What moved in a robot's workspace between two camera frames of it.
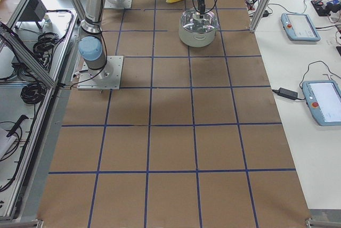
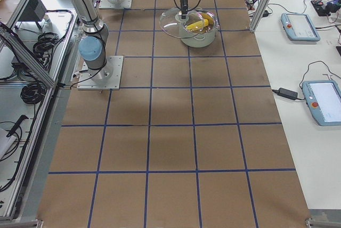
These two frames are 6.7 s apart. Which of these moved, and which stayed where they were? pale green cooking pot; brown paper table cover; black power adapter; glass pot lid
Moved: glass pot lid
Stayed: brown paper table cover; black power adapter; pale green cooking pot
